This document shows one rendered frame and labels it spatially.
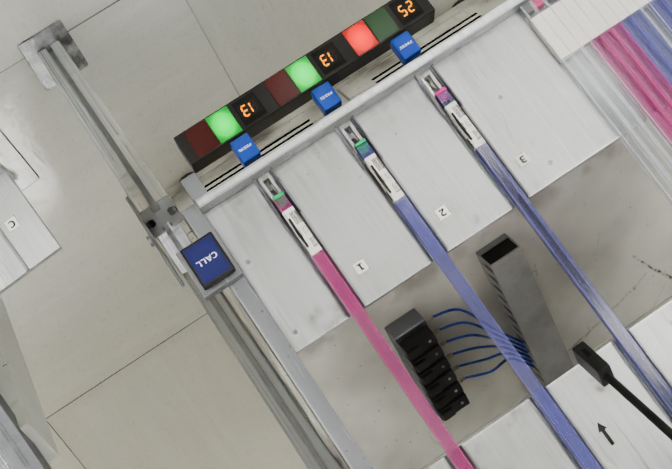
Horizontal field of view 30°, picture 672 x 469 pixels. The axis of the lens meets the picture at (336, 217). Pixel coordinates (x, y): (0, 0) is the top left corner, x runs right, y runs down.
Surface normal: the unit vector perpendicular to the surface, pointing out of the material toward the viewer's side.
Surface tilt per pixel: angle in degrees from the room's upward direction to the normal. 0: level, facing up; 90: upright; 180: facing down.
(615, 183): 0
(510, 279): 0
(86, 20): 0
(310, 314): 48
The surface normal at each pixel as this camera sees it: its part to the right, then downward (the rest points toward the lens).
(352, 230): -0.04, -0.27
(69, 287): 0.39, 0.40
